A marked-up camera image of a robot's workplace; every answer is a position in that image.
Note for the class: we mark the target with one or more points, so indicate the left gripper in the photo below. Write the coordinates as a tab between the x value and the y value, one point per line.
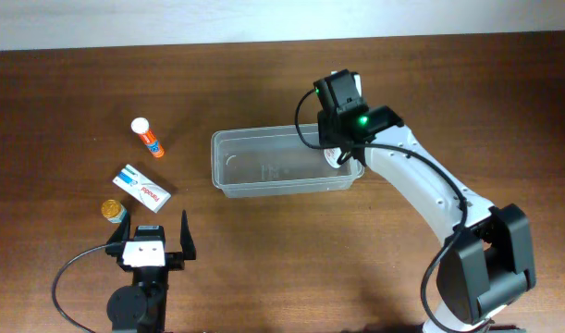
174	258

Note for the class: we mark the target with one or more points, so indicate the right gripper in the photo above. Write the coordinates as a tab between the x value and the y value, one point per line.
331	136

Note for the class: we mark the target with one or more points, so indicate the white spray bottle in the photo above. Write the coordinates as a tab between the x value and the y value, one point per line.
333	157

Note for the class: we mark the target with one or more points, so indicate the small jar gold lid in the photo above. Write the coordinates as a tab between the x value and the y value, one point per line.
113	211

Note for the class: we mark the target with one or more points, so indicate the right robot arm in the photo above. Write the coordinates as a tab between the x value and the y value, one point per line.
486	257

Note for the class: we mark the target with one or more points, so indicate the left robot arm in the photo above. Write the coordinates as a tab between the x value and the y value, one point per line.
141	305

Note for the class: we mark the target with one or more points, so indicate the clear plastic container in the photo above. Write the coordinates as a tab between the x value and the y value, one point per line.
273	161

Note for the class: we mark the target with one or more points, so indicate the white Panadol medicine box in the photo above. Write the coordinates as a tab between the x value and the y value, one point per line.
148	193

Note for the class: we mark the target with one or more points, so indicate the orange tube white cap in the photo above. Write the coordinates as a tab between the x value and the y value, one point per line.
141	126

